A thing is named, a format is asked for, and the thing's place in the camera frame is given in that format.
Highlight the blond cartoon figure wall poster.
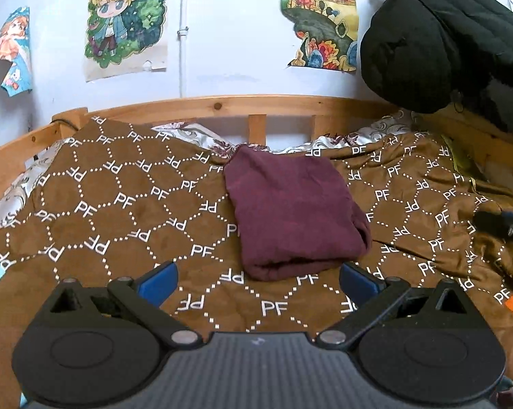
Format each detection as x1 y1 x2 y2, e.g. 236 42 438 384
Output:
83 0 173 82

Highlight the wooden bed frame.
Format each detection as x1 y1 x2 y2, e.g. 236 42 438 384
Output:
0 95 513 218

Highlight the white floral bed sheet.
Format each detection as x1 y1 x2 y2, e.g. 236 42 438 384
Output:
0 113 424 240

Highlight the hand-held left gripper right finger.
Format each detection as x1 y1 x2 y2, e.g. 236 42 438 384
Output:
318 261 477 346

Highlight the landscape wall poster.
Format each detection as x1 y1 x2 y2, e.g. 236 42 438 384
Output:
280 0 360 73

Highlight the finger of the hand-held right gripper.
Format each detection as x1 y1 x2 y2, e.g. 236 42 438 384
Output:
473 209 513 248

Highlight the black puffer jacket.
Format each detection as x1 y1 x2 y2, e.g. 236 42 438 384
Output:
359 0 513 146

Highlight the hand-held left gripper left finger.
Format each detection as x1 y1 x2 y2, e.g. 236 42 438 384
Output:
41 261 200 346

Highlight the white wall pipe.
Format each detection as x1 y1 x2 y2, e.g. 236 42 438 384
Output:
177 0 191 100

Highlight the brown printed blanket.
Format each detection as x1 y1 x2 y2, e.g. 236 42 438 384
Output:
0 115 513 393

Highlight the maroon sweater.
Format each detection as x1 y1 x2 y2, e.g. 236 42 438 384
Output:
223 145 372 282

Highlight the yellow-green strap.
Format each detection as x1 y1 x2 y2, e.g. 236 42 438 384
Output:
446 136 479 189

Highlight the orange-haired cartoon figure wall poster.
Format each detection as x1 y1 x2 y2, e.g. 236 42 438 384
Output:
0 6 32 100

